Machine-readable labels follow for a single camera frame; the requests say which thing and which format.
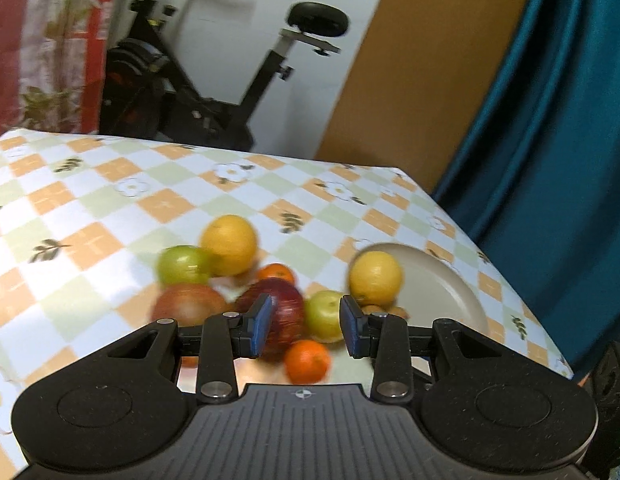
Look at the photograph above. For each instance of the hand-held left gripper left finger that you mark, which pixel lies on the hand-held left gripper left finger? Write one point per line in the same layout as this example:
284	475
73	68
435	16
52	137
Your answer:
262	322

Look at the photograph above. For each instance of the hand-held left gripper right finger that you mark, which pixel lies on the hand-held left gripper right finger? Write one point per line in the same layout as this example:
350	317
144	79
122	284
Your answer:
349	327

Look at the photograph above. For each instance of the dark red round fruit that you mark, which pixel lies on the dark red round fruit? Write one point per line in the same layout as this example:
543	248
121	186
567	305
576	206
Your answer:
285	315

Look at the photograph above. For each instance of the green apple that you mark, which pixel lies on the green apple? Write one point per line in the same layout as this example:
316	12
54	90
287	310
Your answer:
182	265
325	315

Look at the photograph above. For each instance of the small tan round fruit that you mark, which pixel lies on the small tan round fruit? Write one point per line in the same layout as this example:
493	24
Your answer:
374	309
400	312

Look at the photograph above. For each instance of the tangerine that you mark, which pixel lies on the tangerine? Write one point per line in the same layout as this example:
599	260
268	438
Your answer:
307	360
276	274

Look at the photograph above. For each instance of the yellow lemon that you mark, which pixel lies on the yellow lemon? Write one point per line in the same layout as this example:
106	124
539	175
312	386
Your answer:
376	275

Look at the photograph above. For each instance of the red apple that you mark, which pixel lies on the red apple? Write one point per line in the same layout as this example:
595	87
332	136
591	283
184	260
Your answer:
190	305

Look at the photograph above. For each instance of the yellow orange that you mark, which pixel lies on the yellow orange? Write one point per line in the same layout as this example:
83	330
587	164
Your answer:
229	245

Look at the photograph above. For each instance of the beige plate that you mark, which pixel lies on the beige plate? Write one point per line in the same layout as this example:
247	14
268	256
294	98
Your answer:
435	290

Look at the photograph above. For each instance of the checkered floral tablecloth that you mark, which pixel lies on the checkered floral tablecloth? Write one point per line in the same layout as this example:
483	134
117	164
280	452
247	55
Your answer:
115	220

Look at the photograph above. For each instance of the teal curtain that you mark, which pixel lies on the teal curtain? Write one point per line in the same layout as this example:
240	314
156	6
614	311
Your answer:
565	160

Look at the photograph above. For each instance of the wooden door panel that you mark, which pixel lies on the wooden door panel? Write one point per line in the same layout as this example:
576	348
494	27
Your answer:
415	85

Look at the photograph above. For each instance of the black exercise bike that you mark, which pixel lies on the black exercise bike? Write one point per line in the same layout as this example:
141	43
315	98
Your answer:
140	75

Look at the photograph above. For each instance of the red printed backdrop cloth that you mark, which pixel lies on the red printed backdrop cloth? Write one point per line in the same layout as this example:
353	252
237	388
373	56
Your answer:
20	35

